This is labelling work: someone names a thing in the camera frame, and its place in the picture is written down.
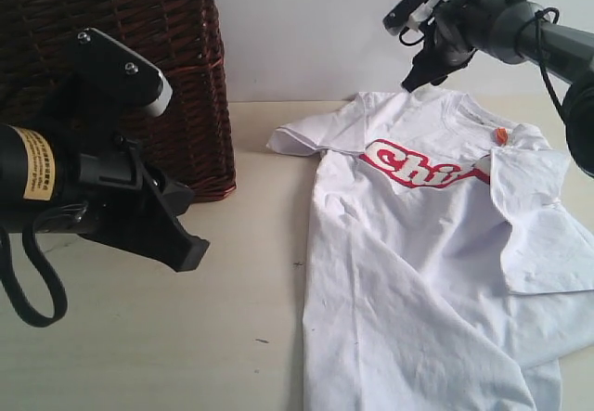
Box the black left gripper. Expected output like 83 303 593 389
41 72 210 273

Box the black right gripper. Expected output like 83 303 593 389
401 0 475 92

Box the white t-shirt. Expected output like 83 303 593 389
268 88 593 410

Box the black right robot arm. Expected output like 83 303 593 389
402 0 593 174

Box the dark brown wicker basket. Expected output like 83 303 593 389
1 0 236 202

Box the orange garment hang tag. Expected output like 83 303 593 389
494 128 509 146

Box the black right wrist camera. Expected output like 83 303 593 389
382 0 443 36

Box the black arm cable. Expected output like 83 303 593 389
448 0 565 120
0 215 69 328

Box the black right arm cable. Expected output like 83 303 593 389
448 0 565 120

